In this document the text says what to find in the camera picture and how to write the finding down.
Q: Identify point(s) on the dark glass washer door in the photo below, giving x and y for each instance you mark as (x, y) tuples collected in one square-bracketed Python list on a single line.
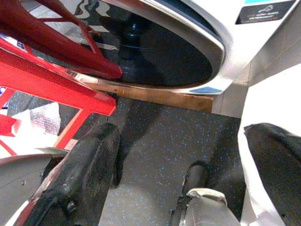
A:
[(169, 54)]

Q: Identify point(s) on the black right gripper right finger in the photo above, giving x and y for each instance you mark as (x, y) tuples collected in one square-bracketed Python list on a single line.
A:
[(277, 164)]

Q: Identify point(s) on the brown wooden board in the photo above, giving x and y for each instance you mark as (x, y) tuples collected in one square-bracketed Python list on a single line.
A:
[(164, 96)]

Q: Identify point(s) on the red plastic laundry basket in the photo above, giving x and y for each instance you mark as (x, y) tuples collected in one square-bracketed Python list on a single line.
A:
[(47, 77)]

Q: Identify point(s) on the blue sticker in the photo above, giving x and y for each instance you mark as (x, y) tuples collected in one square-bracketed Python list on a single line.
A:
[(207, 90)]

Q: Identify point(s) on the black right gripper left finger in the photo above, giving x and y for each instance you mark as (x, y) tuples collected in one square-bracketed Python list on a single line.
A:
[(82, 169)]

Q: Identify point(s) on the black label sticker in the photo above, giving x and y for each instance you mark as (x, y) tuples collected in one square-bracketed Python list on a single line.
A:
[(263, 13)]

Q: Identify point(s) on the white and black patterned cloth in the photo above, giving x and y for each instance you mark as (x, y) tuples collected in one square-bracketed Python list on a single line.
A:
[(40, 120)]

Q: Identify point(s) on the white front-load washing machine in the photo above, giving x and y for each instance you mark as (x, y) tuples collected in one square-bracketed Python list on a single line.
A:
[(265, 54)]

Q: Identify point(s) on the white garment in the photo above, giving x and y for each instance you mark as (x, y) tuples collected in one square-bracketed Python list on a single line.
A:
[(263, 103)]

